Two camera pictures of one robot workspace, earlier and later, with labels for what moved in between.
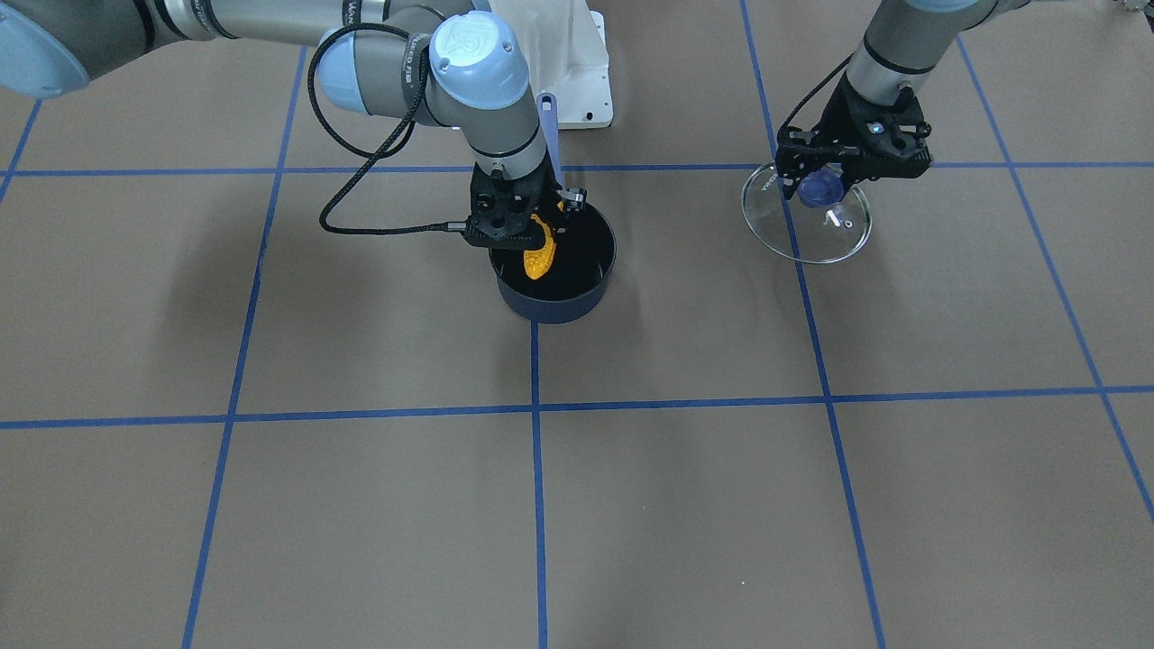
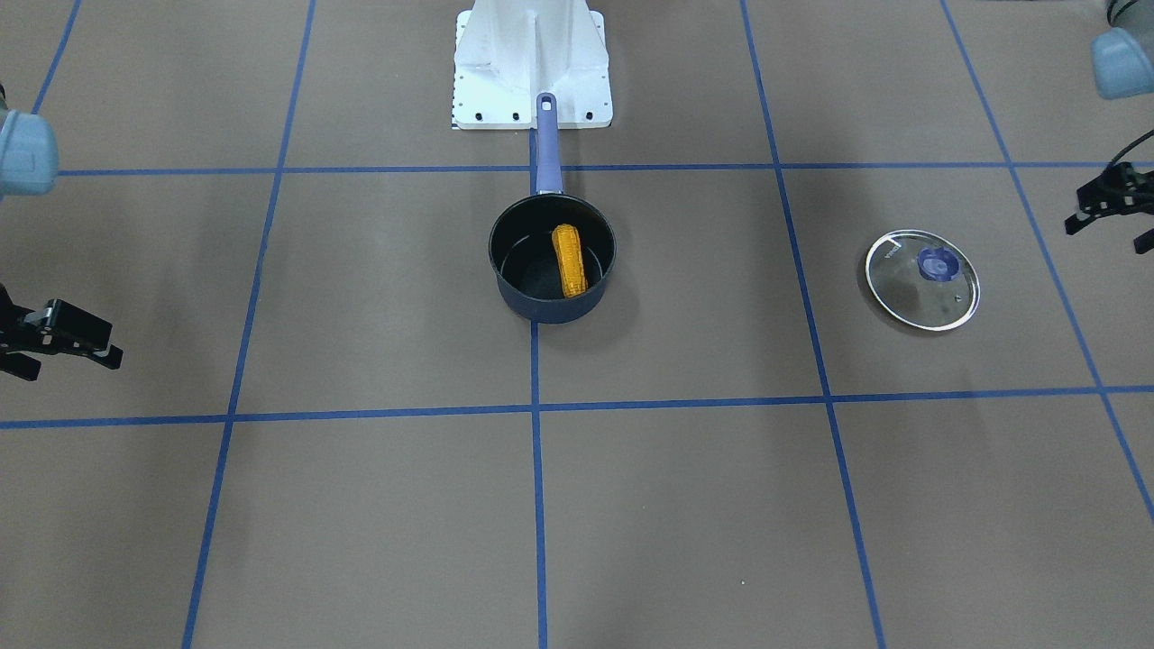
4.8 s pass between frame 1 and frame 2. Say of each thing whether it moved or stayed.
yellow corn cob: moved
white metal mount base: stayed
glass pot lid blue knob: moved
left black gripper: moved
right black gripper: moved
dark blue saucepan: stayed
